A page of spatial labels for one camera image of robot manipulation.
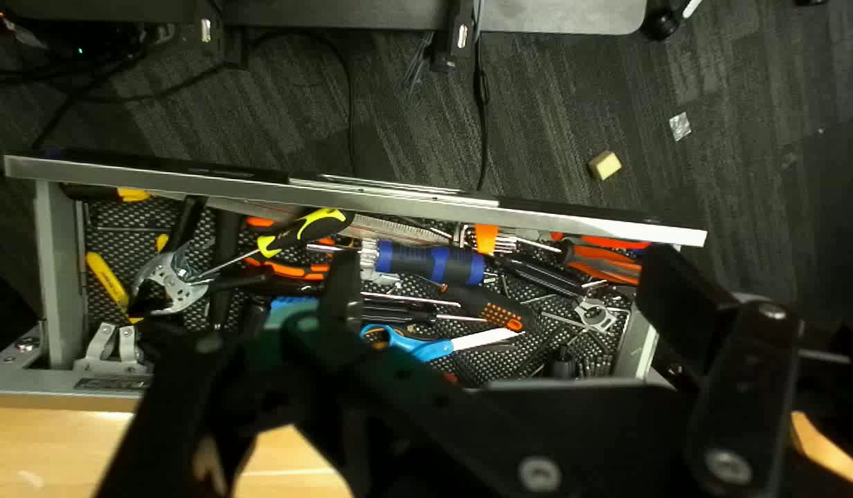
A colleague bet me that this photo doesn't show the orange handled pliers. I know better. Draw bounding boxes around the orange handled pliers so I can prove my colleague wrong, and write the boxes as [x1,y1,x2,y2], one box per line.
[552,232,644,289]

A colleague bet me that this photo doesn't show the blue handled scissors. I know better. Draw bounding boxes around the blue handled scissors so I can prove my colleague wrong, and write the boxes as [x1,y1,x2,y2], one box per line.
[359,323,514,362]

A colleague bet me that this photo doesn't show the grey metal tool drawer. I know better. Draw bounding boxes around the grey metal tool drawer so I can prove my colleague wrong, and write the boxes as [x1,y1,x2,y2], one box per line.
[0,156,707,409]

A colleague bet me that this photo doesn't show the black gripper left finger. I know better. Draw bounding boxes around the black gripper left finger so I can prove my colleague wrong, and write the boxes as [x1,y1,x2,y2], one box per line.
[93,318,286,498]

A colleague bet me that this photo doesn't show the blue black handled screwdriver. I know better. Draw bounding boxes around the blue black handled screwdriver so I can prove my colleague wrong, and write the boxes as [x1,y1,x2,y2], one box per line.
[359,239,489,289]

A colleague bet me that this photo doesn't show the small yellow foam block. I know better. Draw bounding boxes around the small yellow foam block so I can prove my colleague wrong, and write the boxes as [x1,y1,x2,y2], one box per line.
[590,153,624,179]

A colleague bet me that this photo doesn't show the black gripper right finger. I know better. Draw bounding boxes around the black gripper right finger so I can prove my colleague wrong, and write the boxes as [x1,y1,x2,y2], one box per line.
[636,246,806,498]

